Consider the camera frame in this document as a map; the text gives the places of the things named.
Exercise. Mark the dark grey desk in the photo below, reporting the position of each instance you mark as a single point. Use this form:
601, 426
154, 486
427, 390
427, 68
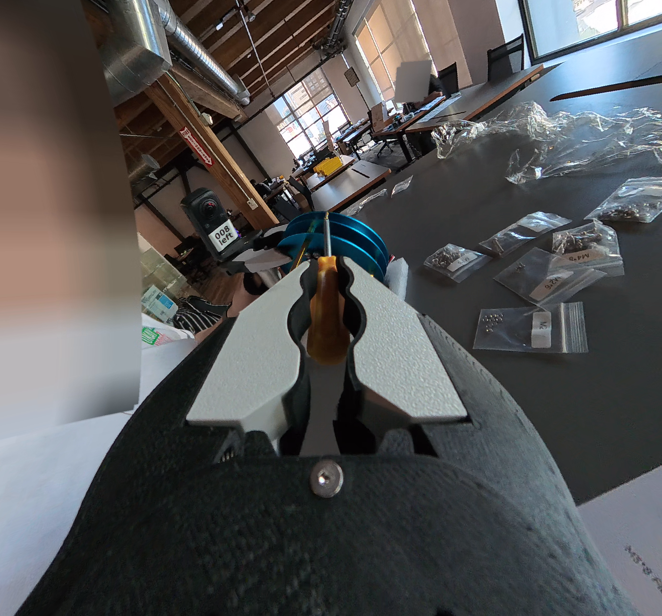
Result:
517, 419

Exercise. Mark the person's left forearm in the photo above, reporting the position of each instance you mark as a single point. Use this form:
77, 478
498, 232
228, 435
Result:
245, 293

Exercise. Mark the white teal printed box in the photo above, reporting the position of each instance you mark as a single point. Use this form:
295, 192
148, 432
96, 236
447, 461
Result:
158, 303

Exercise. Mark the yellow storage bins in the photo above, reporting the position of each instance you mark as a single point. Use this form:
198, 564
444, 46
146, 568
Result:
331, 164

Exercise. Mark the white printed paper sheet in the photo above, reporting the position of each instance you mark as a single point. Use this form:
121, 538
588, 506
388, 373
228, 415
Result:
626, 554

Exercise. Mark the black mesh office chair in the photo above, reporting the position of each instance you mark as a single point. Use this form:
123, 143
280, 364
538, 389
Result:
507, 58

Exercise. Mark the silver ventilation duct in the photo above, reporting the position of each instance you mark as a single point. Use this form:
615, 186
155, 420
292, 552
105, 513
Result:
145, 32

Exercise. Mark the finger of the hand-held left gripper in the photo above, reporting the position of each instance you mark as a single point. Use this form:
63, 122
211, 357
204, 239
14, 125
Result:
274, 241
261, 263

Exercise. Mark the wooden support post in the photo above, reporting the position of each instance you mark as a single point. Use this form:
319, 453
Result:
222, 156

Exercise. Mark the red white sign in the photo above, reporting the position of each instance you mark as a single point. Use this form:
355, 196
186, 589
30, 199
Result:
196, 145

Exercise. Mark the clear zip bag steel balls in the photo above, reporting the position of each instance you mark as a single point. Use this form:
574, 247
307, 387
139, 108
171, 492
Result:
517, 326

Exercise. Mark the small round silver duct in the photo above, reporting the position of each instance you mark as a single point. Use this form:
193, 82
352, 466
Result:
145, 169

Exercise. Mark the white foam piece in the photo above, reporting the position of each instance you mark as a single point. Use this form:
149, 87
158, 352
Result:
398, 280

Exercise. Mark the black ceiling pipes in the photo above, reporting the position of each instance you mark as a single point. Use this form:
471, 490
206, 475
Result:
349, 1

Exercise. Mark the blue metal robot base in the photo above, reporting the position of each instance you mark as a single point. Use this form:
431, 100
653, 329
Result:
351, 244

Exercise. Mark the distant grid window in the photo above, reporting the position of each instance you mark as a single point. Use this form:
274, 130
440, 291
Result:
310, 114

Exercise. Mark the window with beige blinds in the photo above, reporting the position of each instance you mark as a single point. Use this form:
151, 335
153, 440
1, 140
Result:
393, 37

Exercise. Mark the dark top office desk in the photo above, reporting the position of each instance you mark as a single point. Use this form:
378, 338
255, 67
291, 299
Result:
351, 182

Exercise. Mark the black striped cloth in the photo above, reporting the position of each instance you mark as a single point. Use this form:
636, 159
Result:
201, 313

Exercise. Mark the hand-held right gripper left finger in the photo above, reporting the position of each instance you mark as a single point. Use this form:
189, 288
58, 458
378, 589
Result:
243, 363

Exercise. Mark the crumpled clear plastic wrap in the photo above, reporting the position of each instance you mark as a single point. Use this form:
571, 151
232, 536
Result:
558, 140

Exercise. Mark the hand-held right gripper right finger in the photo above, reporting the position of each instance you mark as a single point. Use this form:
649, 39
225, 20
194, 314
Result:
408, 363

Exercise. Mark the cluttered wooden office desk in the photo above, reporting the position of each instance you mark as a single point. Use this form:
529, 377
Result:
401, 120

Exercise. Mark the wooden edge office desk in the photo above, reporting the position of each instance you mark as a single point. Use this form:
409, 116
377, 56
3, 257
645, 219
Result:
465, 104

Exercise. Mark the large black frame window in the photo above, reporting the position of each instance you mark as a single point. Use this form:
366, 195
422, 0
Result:
589, 1

